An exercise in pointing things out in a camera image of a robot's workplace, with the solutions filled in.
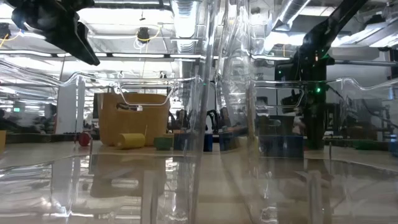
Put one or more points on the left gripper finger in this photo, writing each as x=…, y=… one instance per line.
x=74, y=43

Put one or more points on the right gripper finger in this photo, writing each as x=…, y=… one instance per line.
x=315, y=137

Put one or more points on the red cylinder block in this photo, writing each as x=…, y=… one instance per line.
x=84, y=139

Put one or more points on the yellow cylinder block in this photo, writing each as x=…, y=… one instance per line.
x=130, y=140

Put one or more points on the yellow brick block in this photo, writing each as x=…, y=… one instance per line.
x=170, y=135

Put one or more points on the clear plastic bin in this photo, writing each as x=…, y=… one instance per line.
x=342, y=193
x=93, y=186

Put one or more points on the white pillar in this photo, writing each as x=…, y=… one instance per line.
x=66, y=109

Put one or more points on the green exit sign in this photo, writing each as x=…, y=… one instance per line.
x=16, y=109

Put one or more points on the yellow plastic bin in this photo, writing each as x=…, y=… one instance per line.
x=133, y=121

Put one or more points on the small green square block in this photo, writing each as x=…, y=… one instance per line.
x=163, y=143

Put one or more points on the black overhead camera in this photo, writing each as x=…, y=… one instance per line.
x=143, y=34

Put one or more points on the silver ceiling duct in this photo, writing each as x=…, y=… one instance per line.
x=186, y=25
x=290, y=14

